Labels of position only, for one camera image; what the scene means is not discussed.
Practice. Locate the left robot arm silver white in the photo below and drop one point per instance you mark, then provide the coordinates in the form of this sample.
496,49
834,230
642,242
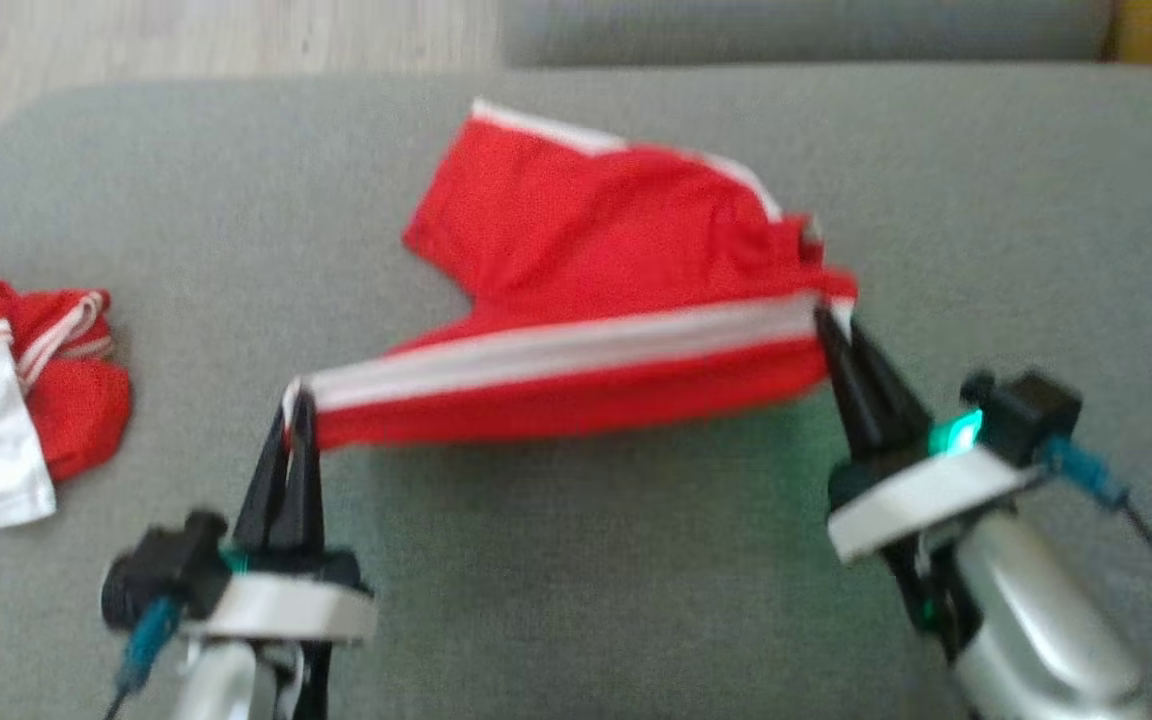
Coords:
226,685

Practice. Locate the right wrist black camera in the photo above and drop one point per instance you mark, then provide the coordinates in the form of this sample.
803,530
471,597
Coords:
1031,410

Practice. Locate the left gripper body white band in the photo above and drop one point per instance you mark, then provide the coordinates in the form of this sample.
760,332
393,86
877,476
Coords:
286,605

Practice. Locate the large grey sofa seat cushion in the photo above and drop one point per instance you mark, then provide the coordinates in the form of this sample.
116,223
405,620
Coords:
576,580

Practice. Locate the grey sofa cushion with seam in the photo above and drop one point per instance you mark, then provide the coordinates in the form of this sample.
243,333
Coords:
796,30

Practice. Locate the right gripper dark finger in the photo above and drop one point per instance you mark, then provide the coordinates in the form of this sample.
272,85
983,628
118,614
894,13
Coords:
848,400
894,415

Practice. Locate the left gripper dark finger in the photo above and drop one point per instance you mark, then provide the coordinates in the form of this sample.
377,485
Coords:
304,500
264,500

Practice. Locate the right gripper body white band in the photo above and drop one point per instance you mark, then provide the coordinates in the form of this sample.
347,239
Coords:
926,500

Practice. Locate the red shorts white stripes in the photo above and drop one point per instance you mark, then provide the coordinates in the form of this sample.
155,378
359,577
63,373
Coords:
586,260

